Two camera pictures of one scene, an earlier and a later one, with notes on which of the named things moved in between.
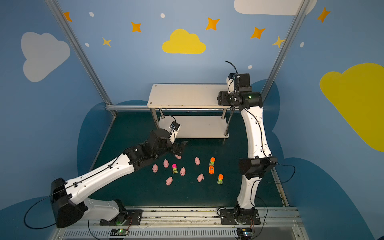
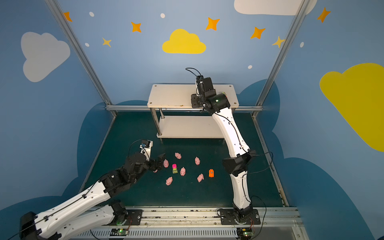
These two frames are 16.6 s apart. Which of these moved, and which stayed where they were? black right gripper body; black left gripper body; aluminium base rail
Moved: black right gripper body; black left gripper body
Stayed: aluminium base rail
